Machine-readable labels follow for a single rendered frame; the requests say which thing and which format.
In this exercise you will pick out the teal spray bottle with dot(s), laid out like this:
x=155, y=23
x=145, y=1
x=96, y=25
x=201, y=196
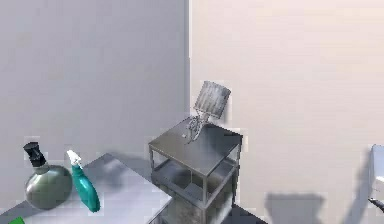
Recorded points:
x=85, y=188

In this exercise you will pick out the round green glass bottle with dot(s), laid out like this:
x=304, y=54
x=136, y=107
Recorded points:
x=48, y=186

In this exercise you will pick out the grey shade table lamp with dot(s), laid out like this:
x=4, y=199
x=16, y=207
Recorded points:
x=210, y=100

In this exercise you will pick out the grey metal side table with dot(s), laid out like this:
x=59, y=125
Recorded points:
x=196, y=156

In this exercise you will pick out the pale grey table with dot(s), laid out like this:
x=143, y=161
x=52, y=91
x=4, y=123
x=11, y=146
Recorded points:
x=126, y=196

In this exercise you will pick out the pale grey furniture piece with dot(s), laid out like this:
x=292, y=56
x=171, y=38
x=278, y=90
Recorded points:
x=377, y=166

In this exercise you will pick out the small green object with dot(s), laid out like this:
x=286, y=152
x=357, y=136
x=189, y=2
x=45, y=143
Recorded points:
x=15, y=221

